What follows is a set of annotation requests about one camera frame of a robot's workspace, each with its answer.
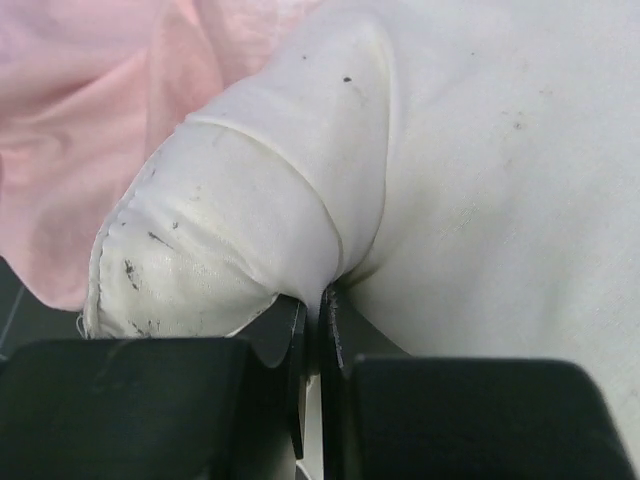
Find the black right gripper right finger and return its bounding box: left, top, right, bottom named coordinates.
left=318, top=287, right=635, bottom=479

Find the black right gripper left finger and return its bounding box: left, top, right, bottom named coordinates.
left=1, top=297, right=307, bottom=479

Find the white pillow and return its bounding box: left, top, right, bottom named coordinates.
left=83, top=1, right=639, bottom=459

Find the pink purple printed pillowcase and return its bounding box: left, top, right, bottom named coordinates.
left=1, top=1, right=313, bottom=311

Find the black gridded work mat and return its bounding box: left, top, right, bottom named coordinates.
left=0, top=258, right=82, bottom=362

